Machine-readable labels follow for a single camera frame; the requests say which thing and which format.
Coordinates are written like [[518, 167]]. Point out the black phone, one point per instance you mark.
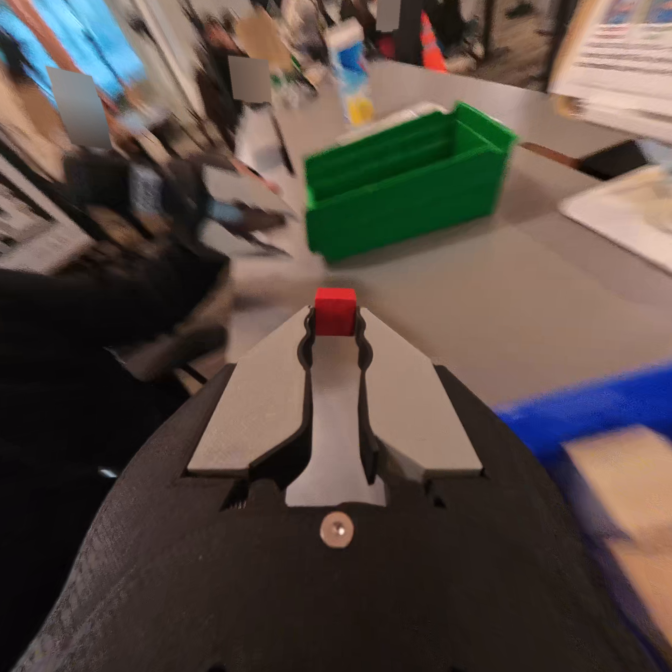
[[614, 160]]

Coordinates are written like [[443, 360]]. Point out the green plastic bin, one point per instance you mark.
[[409, 210]]

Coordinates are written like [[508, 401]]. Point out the wooden document stand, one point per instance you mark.
[[619, 220]]

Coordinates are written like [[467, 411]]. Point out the small red cube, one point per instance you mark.
[[336, 312]]

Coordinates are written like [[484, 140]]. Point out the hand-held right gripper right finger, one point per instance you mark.
[[420, 414]]

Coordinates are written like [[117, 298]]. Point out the blue lit window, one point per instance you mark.
[[105, 42]]

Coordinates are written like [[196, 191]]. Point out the printed instruction sheet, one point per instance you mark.
[[624, 63]]

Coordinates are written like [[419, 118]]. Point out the white paper sheet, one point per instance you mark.
[[409, 113]]

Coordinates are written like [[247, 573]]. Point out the blue plastic bin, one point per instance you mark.
[[577, 404]]

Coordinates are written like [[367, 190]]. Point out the large wooden cube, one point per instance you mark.
[[630, 483]]

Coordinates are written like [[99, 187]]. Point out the wipes canister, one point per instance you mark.
[[351, 73]]

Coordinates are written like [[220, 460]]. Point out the orange traffic cone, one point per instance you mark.
[[433, 50]]

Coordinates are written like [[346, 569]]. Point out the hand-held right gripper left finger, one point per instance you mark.
[[246, 414]]

